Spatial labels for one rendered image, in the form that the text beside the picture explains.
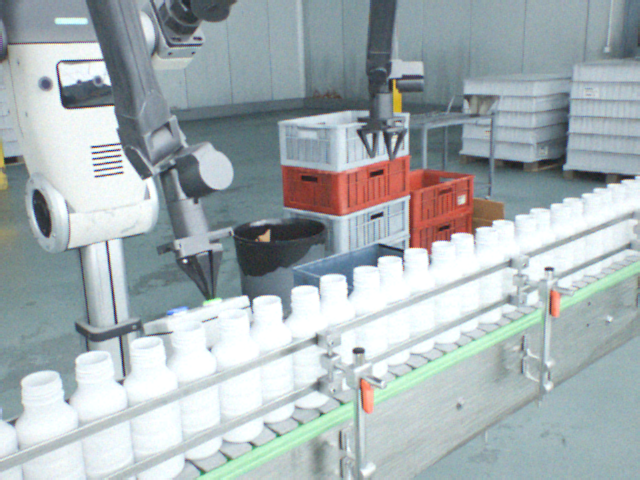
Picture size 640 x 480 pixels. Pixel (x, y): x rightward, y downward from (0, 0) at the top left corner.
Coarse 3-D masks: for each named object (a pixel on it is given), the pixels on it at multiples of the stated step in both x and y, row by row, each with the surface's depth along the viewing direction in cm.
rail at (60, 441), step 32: (608, 224) 143; (608, 256) 146; (448, 288) 111; (352, 320) 97; (288, 352) 90; (384, 352) 103; (192, 384) 81; (128, 416) 76; (256, 416) 88; (32, 448) 69
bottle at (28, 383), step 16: (32, 384) 73; (48, 384) 71; (32, 400) 70; (48, 400) 71; (32, 416) 71; (48, 416) 71; (64, 416) 72; (32, 432) 70; (48, 432) 70; (64, 432) 71; (64, 448) 72; (80, 448) 74; (32, 464) 71; (48, 464) 71; (64, 464) 72; (80, 464) 74
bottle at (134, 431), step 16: (144, 352) 78; (160, 352) 79; (144, 368) 78; (160, 368) 79; (128, 384) 79; (144, 384) 78; (160, 384) 79; (176, 384) 81; (128, 400) 79; (144, 400) 78; (144, 416) 78; (160, 416) 79; (176, 416) 81; (144, 432) 79; (160, 432) 79; (176, 432) 81; (144, 448) 80; (160, 448) 80; (160, 464) 80; (176, 464) 82
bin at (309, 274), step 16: (336, 256) 182; (352, 256) 186; (368, 256) 191; (384, 256) 192; (400, 256) 187; (304, 272) 170; (320, 272) 179; (336, 272) 183; (352, 272) 188; (352, 288) 158
